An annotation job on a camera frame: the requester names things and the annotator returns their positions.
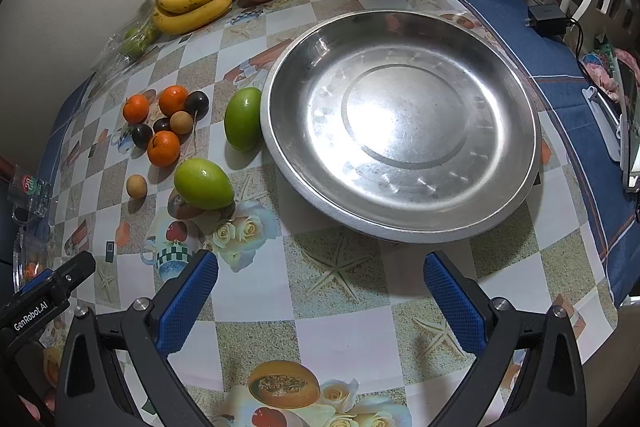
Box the large steel basin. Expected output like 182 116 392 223
260 10 541 244

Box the orange tangerine front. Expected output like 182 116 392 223
146 131 181 168

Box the tan longan front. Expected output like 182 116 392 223
126 174 148 199

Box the green mango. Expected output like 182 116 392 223
224 87 262 152
174 158 234 210

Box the bag of green fruits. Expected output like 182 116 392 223
91 9 160 78

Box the black power adapter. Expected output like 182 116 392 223
526 3 570 38

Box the dark plum small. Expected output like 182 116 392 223
152 117 171 133

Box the tan longan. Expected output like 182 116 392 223
126 174 148 199
169 110 194 135

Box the patterned vinyl tablecloth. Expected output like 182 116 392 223
40 0 639 426

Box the orange tangerine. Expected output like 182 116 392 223
158 84 189 117
146 131 181 168
122 94 149 124

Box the green mango front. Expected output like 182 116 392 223
174 158 234 210

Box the clear plastic cup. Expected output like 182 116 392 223
8 166 52 227

